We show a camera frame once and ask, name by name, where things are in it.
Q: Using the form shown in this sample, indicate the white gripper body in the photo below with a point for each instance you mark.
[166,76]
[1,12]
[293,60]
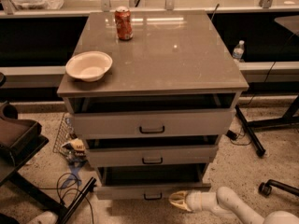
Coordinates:
[195,201]

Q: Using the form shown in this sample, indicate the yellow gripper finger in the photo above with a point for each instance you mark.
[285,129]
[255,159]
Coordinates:
[182,206]
[178,196]

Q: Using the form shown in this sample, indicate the grey bottom drawer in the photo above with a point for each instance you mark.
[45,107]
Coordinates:
[149,182]

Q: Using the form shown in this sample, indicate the grey drawer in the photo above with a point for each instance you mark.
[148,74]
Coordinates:
[152,124]
[149,182]
[140,156]

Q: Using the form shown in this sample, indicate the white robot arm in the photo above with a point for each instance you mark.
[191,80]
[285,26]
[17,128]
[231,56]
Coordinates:
[225,203]

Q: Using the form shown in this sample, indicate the grey drawer cabinet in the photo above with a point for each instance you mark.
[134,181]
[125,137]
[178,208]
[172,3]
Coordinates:
[175,61]

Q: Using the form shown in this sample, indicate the grey top drawer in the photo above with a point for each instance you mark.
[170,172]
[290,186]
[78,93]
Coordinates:
[152,124]

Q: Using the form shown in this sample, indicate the grey middle drawer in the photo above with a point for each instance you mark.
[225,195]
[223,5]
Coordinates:
[140,156]

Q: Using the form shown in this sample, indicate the black chair caster leg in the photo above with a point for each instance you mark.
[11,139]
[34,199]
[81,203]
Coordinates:
[265,188]

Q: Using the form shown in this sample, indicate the crumpled snack wrapper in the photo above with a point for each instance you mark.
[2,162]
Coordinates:
[74,150]

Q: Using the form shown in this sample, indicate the black table leg base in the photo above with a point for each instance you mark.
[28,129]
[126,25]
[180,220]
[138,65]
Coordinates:
[289,118]

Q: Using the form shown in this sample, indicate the clear plastic water bottle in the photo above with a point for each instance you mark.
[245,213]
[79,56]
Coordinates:
[238,51]

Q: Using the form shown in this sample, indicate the white paper bowl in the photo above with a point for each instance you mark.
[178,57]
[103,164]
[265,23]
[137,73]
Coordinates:
[89,66]

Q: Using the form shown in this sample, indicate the black stand foot left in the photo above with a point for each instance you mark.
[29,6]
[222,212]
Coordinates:
[63,212]

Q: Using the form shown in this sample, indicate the orange soda can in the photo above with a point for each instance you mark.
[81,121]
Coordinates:
[123,23]

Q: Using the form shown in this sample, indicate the wire mesh basket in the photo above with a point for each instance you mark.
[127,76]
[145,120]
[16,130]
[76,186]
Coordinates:
[64,135]

